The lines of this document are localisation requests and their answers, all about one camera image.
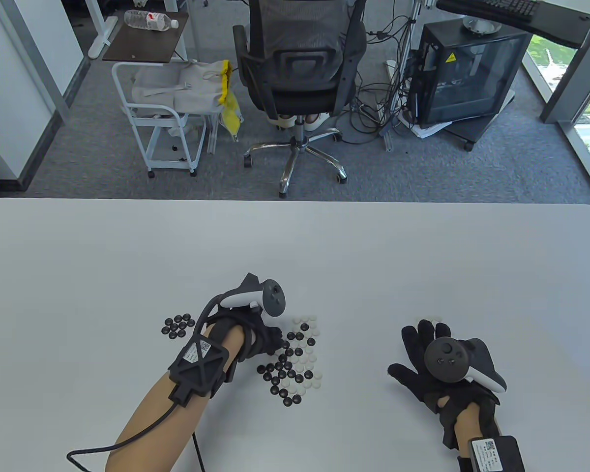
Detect person's right hand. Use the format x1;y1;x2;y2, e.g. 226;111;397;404
387;320;501;449

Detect person's left hand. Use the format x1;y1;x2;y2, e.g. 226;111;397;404
204;307;283;364

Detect pile of mixed go stones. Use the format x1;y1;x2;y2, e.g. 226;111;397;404
257;315;324;408

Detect group of black go stones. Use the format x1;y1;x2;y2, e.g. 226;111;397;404
161;315;196;340

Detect black white hand controller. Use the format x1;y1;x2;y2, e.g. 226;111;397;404
221;273;287;318
424;337;507;394

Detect white metal cart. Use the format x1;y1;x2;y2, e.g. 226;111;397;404
112;61;208;178

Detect aluminium profile stand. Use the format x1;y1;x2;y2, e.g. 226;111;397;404
383;0;423;150

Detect yellow plastic bag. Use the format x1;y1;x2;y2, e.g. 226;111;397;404
218;60;244;143

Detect white papers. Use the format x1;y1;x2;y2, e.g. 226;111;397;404
398;111;453;139

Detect black rolling platform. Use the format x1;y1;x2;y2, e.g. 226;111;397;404
442;88;517;152

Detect black mesh office chair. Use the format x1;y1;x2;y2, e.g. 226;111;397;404
233;0;368;199

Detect grey fabric bag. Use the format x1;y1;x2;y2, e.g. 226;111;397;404
130;61;227;116

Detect black computer tower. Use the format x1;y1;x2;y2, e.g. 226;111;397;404
407;21;532;126

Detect small brown side table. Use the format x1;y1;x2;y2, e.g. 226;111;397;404
102;10;190;63

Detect white bowl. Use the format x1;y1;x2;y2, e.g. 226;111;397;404
462;15;502;36

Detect white desk leg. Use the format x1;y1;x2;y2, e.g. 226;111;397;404
86;0;119;60

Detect clear plastic water bottle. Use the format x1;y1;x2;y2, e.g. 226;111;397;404
124;9;179;31

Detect black desk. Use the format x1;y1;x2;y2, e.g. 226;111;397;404
435;0;590;49

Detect black keyboard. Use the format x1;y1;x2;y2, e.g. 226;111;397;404
479;0;541;23

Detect black framed wrist camera module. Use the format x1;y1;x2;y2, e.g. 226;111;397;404
168;336;236;406

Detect black boxed wrist camera module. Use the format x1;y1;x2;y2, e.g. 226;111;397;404
457;435;526;472

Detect black braided cable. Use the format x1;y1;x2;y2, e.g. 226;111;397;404
66;401;207;472

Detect tangle of black cables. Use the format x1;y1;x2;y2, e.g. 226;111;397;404
342;0;423;146

